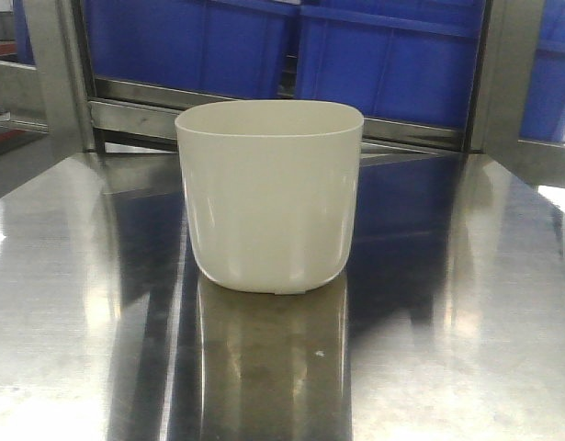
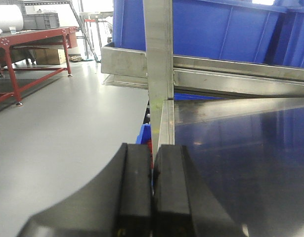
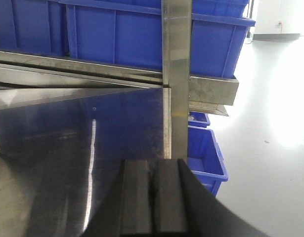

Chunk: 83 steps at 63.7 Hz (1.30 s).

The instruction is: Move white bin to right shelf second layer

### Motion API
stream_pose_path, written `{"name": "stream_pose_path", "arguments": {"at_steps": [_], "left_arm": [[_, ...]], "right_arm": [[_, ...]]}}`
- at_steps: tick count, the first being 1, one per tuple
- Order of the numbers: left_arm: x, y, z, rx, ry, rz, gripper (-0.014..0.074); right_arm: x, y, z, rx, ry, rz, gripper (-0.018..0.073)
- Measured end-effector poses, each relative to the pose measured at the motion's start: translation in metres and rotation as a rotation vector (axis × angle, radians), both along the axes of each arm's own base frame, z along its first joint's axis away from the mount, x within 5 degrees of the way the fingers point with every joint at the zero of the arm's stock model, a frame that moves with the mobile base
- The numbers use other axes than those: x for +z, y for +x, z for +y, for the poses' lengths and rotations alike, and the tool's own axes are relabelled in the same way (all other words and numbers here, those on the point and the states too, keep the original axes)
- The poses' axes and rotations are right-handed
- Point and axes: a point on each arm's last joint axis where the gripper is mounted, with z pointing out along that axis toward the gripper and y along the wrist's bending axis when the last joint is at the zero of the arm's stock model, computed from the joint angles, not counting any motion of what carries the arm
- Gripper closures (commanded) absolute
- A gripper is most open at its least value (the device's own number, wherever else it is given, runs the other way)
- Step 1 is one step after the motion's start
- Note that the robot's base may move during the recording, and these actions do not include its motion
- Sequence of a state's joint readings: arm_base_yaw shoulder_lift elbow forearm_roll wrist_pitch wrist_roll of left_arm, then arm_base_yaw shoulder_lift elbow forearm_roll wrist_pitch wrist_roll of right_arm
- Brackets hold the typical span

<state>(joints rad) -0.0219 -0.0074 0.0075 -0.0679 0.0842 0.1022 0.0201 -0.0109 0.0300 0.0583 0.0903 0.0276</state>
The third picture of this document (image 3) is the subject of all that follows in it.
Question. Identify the blue crate far left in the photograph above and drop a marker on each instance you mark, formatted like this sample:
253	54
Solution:
33	26

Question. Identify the stainless steel shelf frame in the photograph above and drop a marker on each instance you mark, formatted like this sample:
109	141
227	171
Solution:
182	92

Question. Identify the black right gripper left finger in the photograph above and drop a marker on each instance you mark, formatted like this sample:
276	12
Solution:
125	212

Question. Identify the large blue crate on shelf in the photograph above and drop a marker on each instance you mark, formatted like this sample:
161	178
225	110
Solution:
130	34

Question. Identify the blue crate on floor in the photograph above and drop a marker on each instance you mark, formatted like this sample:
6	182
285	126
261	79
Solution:
205	158

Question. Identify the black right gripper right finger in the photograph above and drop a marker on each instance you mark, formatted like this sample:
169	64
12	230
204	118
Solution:
183	207

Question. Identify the small blue crate behind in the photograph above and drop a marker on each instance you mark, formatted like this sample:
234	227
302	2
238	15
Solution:
198	119

